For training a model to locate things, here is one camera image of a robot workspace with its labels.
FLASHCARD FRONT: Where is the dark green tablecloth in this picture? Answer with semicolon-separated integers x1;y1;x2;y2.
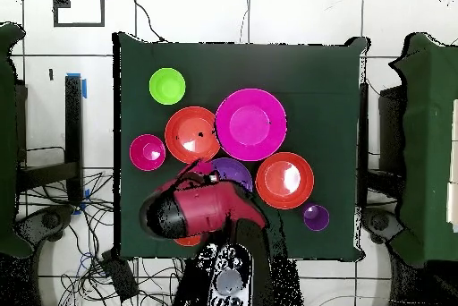
113;31;369;262

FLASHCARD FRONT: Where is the green cloth covered table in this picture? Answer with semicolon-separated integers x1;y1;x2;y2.
0;21;34;259
388;31;458;268

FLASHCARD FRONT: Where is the black floor cable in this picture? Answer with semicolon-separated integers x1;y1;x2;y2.
128;0;168;44

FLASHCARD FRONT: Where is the black tape square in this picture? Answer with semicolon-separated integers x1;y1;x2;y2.
52;0;106;29

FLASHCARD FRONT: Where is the blue tape strip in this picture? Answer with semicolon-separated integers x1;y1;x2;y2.
72;188;91;216
66;72;88;99

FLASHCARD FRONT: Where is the small red bowl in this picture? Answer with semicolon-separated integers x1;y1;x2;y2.
129;133;167;172

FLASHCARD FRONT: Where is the small orange bowl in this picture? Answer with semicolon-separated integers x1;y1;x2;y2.
174;234;204;248

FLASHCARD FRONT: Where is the black metal stand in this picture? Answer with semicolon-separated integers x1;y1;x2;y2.
15;75;84;207
357;81;407;210

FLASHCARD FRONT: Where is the purple bowl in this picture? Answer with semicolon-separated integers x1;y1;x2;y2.
210;157;254;193

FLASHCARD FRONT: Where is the purple cup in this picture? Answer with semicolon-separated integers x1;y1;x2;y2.
301;202;331;233

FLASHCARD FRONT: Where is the small green bowl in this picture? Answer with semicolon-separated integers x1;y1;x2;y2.
148;66;187;106

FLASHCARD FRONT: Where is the large orange bowl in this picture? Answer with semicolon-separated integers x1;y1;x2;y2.
164;106;222;166
255;151;316;210

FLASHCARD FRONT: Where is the gray pedestal leg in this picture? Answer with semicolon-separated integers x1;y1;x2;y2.
360;207;405;244
13;204;76;250

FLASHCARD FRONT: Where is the black power box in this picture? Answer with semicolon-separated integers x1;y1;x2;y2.
99;250;140;302

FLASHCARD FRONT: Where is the large pink bowl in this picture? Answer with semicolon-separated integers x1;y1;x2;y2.
215;88;288;163

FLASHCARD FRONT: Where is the tangle of floor cables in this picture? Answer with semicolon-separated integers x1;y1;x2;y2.
17;171;183;306

